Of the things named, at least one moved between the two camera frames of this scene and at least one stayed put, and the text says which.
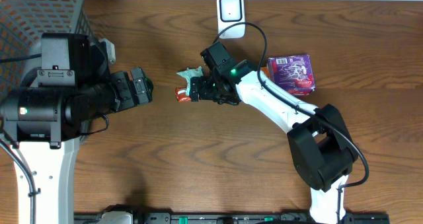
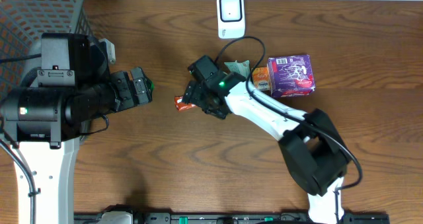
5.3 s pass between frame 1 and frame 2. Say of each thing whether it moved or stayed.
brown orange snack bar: moved
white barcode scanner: stayed
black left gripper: stayed
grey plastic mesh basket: stayed
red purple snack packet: stayed
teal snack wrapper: moved
